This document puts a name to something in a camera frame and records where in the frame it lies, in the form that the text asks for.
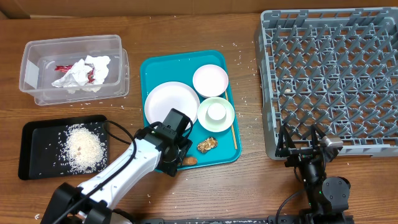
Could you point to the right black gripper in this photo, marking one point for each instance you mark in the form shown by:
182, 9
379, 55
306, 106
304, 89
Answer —
298, 155

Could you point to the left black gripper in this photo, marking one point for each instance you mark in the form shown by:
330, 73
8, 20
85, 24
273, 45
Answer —
171, 168

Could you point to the brown carrot stick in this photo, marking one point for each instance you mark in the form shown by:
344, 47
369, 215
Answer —
189, 161

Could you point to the golden brown food scrap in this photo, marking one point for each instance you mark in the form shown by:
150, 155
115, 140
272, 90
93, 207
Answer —
206, 145

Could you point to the large white plate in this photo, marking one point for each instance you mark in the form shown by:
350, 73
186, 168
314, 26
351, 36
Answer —
171, 95

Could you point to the small white cup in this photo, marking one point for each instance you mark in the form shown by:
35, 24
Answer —
216, 112

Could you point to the white bowl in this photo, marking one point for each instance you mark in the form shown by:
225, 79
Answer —
210, 80

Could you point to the white tissue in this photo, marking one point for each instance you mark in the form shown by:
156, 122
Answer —
98, 71
76, 76

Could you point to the red snack wrapper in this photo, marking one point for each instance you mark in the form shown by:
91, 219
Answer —
65, 68

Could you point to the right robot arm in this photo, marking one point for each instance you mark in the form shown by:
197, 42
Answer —
327, 196

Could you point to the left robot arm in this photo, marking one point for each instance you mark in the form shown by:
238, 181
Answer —
95, 200

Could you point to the grey dishwasher rack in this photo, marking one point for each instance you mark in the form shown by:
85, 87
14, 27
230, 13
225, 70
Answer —
335, 68

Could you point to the teal serving tray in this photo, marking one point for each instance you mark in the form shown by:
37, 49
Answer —
180, 68

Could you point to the white rice pile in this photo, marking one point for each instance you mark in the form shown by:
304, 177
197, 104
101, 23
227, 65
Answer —
83, 151

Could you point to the black plastic tray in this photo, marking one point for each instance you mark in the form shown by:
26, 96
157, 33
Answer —
40, 145

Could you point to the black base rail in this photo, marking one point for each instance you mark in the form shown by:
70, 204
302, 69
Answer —
211, 221

